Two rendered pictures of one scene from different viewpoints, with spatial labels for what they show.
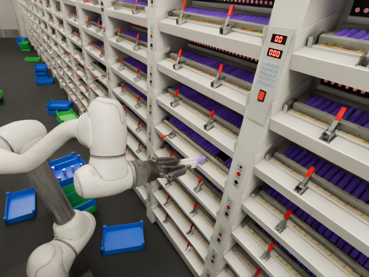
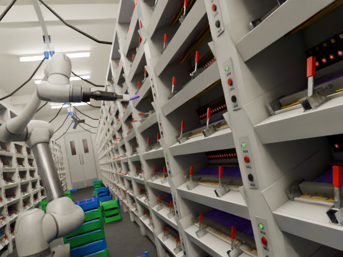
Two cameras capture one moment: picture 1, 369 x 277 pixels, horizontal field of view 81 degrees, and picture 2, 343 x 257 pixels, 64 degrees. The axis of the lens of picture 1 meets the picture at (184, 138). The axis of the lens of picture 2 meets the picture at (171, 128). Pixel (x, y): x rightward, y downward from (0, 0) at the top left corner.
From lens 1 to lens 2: 1.29 m
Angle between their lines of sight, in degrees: 42
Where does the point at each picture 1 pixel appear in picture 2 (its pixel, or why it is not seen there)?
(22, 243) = not seen: outside the picture
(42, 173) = (43, 152)
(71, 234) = (56, 208)
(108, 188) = (52, 87)
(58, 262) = (38, 217)
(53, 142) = not seen: hidden behind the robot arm
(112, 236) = not seen: outside the picture
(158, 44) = (126, 64)
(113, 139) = (57, 64)
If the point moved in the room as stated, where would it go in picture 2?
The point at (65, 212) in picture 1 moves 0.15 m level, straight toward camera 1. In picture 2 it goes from (55, 189) to (51, 191)
